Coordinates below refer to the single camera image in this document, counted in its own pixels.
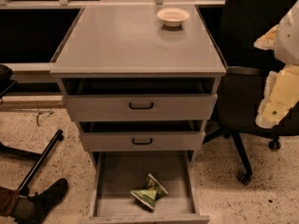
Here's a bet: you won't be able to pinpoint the grey bottom drawer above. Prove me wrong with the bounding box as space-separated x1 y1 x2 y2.
80 151 209 224

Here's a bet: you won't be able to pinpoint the grey drawer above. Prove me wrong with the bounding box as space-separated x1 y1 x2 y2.
78 120 205 151
80 151 209 224
62 77 217 121

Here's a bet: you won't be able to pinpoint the black middle drawer handle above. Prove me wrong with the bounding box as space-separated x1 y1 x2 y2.
132 138 153 146

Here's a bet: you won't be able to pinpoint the grey top drawer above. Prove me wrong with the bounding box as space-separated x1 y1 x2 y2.
62 77 217 121

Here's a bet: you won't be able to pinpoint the grey drawer cabinet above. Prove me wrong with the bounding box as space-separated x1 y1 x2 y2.
49 3 227 173

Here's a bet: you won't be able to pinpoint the black top drawer handle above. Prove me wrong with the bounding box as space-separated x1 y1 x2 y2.
128 103 154 110

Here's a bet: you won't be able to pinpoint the black shoe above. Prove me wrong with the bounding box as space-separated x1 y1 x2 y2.
14 177 69 224

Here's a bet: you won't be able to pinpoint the green jalapeno chip bag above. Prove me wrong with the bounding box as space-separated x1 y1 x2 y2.
130 174 168 210

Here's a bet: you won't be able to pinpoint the black chair base leg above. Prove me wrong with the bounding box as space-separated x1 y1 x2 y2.
0 129 64 196

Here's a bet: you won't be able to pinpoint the black office chair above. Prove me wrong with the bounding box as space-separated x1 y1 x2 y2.
199 0 299 184

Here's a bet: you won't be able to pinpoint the black drawer handle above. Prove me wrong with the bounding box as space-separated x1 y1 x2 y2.
132 138 153 146
128 103 154 110

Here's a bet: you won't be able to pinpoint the person's leg brown trousers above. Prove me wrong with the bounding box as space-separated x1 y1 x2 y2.
0 187 35 219

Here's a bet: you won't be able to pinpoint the black chair seat left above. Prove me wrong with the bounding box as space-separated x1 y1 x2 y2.
0 64 17 98

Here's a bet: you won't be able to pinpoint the white bowl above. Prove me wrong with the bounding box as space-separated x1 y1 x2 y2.
157 7 190 27

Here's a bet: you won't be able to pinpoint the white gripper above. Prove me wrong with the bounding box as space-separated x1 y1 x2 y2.
253 0 299 129

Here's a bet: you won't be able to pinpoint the grey middle drawer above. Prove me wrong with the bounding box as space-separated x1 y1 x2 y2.
78 120 205 151

